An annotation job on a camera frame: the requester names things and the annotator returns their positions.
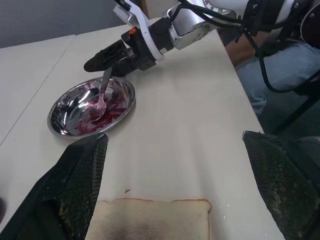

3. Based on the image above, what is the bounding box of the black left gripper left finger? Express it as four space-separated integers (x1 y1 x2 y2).
0 132 110 240

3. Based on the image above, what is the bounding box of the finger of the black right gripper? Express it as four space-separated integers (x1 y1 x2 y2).
83 40 131 73
109 57 139 78

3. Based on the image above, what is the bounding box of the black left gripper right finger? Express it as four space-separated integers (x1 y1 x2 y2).
241 130 320 240

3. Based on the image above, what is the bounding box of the metal spoon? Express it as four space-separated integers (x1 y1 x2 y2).
88 67 114 123

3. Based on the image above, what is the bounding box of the steel bowl with jam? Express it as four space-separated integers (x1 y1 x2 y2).
47 77 137 138

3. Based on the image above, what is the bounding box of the white bread slice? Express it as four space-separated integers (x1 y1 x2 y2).
84 197 213 240

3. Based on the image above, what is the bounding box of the brown cardboard box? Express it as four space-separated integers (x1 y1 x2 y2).
139 0 181 20

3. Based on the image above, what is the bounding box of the person's leg in blue jeans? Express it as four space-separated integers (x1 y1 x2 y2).
236 39 320 116

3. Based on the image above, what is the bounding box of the silver and black robot torso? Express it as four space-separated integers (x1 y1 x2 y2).
243 0 320 51

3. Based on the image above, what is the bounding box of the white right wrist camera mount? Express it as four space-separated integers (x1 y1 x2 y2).
112 0 166 63

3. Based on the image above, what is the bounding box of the black chair frame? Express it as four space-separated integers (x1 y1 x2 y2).
271 78 320 135

